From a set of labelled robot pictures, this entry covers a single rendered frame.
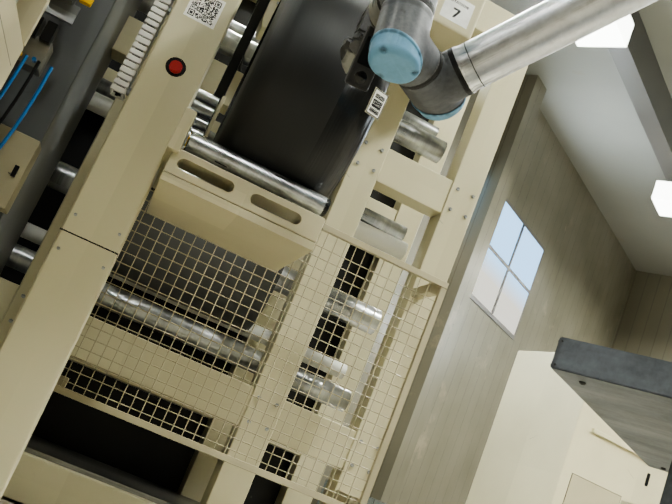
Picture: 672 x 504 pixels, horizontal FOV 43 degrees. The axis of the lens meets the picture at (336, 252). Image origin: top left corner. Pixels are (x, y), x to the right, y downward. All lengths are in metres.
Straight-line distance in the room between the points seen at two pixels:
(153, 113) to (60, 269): 0.40
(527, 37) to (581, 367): 0.68
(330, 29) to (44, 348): 0.90
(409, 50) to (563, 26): 0.27
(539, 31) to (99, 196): 0.98
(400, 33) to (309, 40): 0.48
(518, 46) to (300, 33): 0.55
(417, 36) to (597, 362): 0.66
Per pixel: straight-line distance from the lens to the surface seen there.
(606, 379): 1.02
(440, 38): 2.61
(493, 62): 1.53
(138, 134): 1.96
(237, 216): 1.85
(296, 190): 1.91
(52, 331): 1.89
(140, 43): 2.06
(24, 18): 1.88
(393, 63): 1.45
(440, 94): 1.54
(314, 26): 1.91
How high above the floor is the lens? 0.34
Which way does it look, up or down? 14 degrees up
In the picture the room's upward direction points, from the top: 23 degrees clockwise
